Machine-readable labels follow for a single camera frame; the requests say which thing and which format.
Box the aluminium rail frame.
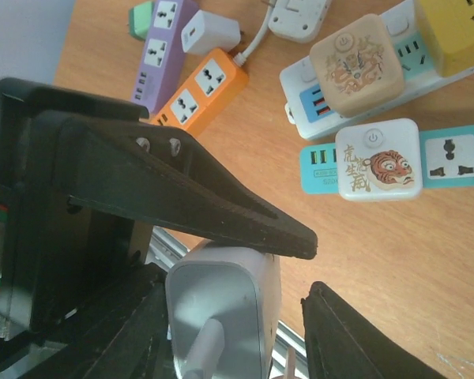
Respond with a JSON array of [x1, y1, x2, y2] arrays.
[[146, 227, 309, 378]]

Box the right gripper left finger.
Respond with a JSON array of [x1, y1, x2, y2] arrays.
[[24, 264, 170, 378]]

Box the beige cube socket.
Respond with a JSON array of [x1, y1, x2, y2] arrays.
[[309, 13, 405, 118]]

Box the white adapter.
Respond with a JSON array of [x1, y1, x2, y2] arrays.
[[264, 0, 333, 43]]

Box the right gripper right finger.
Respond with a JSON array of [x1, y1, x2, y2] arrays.
[[301, 281, 443, 378]]

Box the purple power strip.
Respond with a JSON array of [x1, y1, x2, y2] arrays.
[[131, 0, 199, 114]]

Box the teal power strip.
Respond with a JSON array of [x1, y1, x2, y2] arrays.
[[299, 125, 474, 195]]

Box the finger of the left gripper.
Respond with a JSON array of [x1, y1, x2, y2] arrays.
[[53, 118, 318, 260]]

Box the small white USB charger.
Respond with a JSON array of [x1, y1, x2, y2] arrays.
[[181, 9, 242, 56]]

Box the long white power strip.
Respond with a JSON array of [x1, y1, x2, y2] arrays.
[[280, 1, 474, 141]]

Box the white charger with pink cable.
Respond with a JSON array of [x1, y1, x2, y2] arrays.
[[165, 240, 281, 378]]

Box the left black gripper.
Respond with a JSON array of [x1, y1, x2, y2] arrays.
[[0, 77, 150, 372]]

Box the white cube socket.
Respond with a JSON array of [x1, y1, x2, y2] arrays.
[[335, 118, 423, 201]]

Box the orange power strip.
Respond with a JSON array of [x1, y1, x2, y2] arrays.
[[149, 48, 249, 137]]

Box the green small adapter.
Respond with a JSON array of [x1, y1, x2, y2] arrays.
[[128, 1, 155, 41]]

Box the yellow cube socket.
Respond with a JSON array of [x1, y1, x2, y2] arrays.
[[414, 0, 474, 77]]

